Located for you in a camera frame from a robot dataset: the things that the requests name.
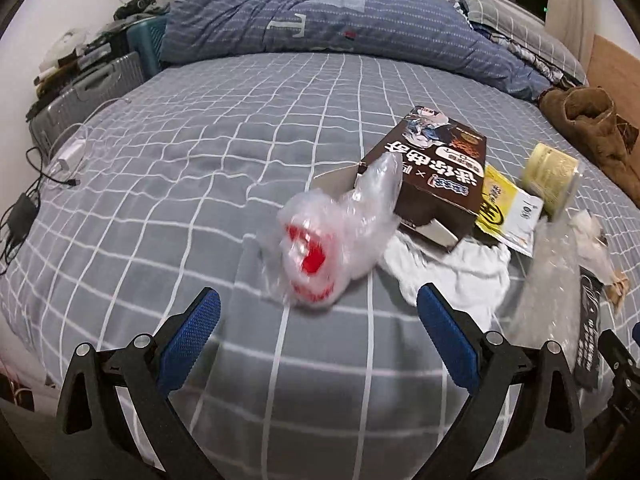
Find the beige curtain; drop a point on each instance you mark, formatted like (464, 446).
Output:
(565, 15)

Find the yellow yogurt cup clear lid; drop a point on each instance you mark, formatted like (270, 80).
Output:
(550, 175)

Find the blue striped quilt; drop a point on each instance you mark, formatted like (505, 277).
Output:
(325, 15)

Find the brown printed carton box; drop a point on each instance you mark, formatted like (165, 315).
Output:
(440, 185)

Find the white crumpled tissue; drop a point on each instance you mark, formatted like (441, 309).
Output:
(450, 270)

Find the yellow and white sachet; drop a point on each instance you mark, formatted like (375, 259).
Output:
(500, 205)

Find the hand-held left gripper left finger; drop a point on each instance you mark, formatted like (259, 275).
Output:
(192, 335)

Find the brown fleece garment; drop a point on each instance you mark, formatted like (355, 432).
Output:
(585, 120)

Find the grey checked pillow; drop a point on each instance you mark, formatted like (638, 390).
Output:
(520, 25)

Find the black printed packet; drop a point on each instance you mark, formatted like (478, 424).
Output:
(590, 330)

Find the dark clutter pile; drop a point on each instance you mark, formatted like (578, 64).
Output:
(132, 7)

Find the clear bubble wrap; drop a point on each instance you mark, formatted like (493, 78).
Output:
(550, 280)

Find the clear plastic bag red print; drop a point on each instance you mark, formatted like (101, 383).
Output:
(325, 240)

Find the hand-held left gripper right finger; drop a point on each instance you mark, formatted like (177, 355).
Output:
(445, 330)

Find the grey ribbed suitcase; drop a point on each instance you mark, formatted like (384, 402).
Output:
(95, 85)

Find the black power adapter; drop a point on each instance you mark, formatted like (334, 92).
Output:
(20, 215)

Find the white charger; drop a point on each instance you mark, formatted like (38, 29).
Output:
(72, 155)

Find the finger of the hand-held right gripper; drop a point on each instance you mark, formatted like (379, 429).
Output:
(620, 360)

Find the wooden bed headboard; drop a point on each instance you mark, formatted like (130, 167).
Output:
(615, 65)

